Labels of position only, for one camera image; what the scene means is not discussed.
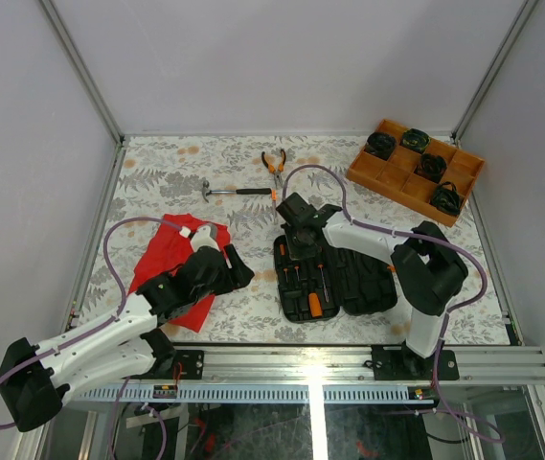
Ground black orange screwdriver large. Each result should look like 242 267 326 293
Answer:
317 263 331 304

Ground black plastic tool case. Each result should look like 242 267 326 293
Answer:
273 236 397 324

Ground small hammer black grip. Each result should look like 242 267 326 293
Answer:
201 179 272 202

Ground small orange precision screwdriver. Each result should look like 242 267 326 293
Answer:
270 189 278 225

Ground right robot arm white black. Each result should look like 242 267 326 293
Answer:
276 193 467 379

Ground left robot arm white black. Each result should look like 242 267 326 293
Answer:
0 244 254 432

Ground red cloth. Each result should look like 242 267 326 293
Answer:
125 220 230 332

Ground orange wooden divided tray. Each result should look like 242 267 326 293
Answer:
346 119 486 227

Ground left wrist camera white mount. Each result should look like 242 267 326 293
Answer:
179 223 219 252

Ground orange handled pliers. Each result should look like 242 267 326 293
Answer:
261 149 286 189

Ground aluminium frame rail front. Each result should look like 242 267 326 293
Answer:
64 344 545 407

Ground rolled dark strap top-left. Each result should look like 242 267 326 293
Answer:
366 131 397 158

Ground rolled green strap top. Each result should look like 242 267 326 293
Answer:
399 127 431 153

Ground rolled green strap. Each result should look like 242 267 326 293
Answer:
399 127 431 153
428 181 466 215

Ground rolled dark strap middle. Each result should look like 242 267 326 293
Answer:
414 152 448 181

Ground rolled green strap right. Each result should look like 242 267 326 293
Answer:
428 181 466 215

